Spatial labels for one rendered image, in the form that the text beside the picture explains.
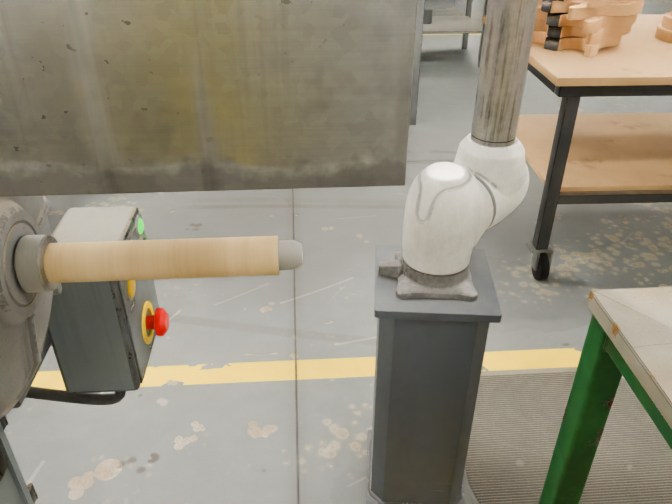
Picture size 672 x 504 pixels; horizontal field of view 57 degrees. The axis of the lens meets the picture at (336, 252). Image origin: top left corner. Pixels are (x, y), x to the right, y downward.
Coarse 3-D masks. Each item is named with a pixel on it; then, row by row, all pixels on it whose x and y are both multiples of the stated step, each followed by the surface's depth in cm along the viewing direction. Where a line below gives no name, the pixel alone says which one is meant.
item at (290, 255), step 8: (288, 240) 50; (280, 248) 49; (288, 248) 49; (296, 248) 49; (280, 256) 49; (288, 256) 49; (296, 256) 49; (280, 264) 49; (288, 264) 49; (296, 264) 49
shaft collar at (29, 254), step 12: (24, 240) 48; (36, 240) 48; (48, 240) 48; (24, 252) 47; (36, 252) 47; (24, 264) 47; (36, 264) 47; (24, 276) 47; (36, 276) 47; (24, 288) 48; (36, 288) 48; (48, 288) 48
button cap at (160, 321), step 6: (156, 312) 85; (162, 312) 86; (150, 318) 86; (156, 318) 85; (162, 318) 85; (168, 318) 87; (150, 324) 85; (156, 324) 84; (162, 324) 85; (168, 324) 87; (156, 330) 85; (162, 330) 85
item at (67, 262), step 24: (144, 240) 49; (168, 240) 49; (192, 240) 49; (216, 240) 49; (240, 240) 49; (264, 240) 49; (48, 264) 47; (72, 264) 48; (96, 264) 48; (120, 264) 48; (144, 264) 48; (168, 264) 48; (192, 264) 48; (216, 264) 48; (240, 264) 48; (264, 264) 49
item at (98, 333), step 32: (64, 224) 81; (96, 224) 81; (128, 224) 81; (64, 288) 73; (96, 288) 73; (64, 320) 75; (96, 320) 76; (128, 320) 77; (64, 352) 78; (96, 352) 78; (128, 352) 79; (64, 384) 81; (96, 384) 81; (128, 384) 82
